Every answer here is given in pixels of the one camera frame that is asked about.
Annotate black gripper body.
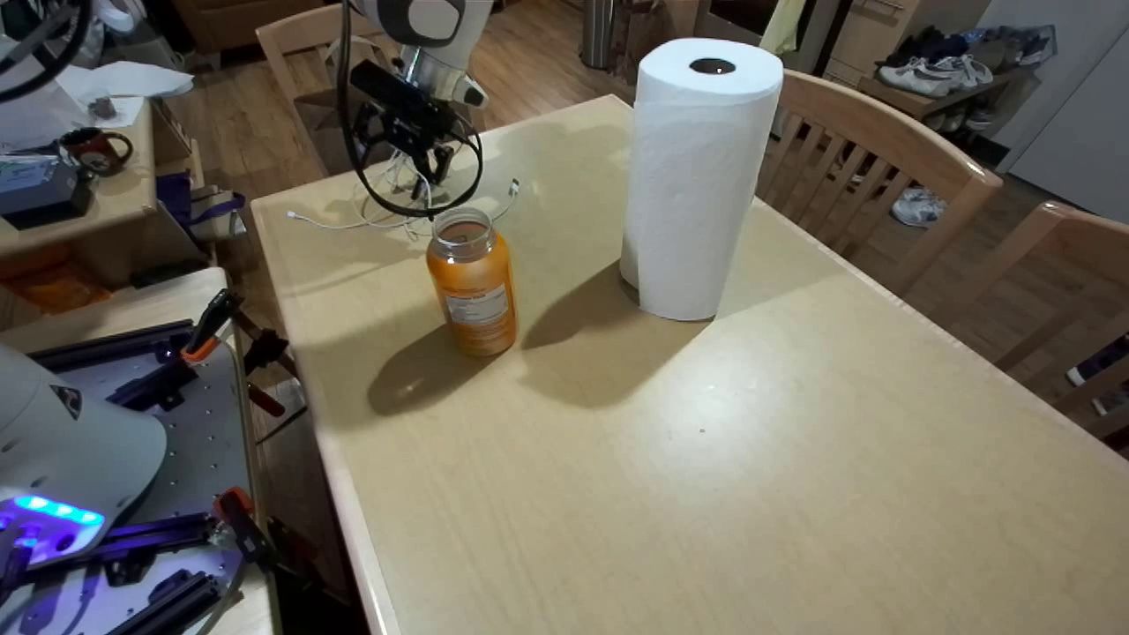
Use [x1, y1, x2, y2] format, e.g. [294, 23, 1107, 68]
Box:
[380, 71, 471, 154]

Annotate orange juice bottle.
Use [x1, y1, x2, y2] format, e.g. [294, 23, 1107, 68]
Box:
[422, 205, 524, 358]

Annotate light wooden slat chair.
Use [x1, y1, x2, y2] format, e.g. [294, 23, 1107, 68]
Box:
[939, 198, 1129, 462]
[254, 0, 393, 178]
[754, 68, 1006, 295]

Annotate grey metal bin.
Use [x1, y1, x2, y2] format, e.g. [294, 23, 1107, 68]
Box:
[579, 0, 623, 71]

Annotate small black clamp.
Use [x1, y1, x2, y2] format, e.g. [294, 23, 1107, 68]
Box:
[239, 328, 309, 416]

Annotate white paper towel roll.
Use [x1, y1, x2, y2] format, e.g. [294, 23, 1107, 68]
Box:
[619, 34, 787, 323]

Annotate white paper sheet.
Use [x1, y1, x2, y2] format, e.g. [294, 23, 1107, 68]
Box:
[50, 59, 197, 125]

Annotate black orange bar clamp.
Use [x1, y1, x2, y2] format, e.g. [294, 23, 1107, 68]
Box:
[28, 284, 246, 416]
[213, 487, 287, 579]

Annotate grey robot mounting plate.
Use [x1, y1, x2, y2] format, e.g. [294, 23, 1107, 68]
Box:
[23, 332, 259, 635]

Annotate black electronic device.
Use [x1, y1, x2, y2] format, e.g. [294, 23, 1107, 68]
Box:
[0, 143, 100, 231]

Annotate white sneaker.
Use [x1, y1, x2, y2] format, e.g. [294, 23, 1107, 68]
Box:
[889, 183, 949, 228]
[880, 48, 997, 98]

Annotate wooden shoe rack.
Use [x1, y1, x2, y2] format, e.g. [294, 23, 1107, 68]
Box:
[853, 64, 1053, 125]

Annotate dark grey shoe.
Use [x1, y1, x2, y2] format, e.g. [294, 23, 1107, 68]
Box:
[894, 23, 980, 68]

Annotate white door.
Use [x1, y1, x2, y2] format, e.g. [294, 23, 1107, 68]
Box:
[980, 0, 1129, 226]

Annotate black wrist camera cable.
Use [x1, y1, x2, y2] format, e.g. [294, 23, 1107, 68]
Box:
[337, 0, 492, 221]

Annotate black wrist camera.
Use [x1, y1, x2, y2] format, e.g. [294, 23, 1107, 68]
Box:
[345, 56, 409, 116]

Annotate blue strap bag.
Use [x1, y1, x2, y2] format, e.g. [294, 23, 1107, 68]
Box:
[157, 172, 251, 243]

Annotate black coiled cable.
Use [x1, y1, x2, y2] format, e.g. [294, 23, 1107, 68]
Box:
[57, 122, 137, 178]

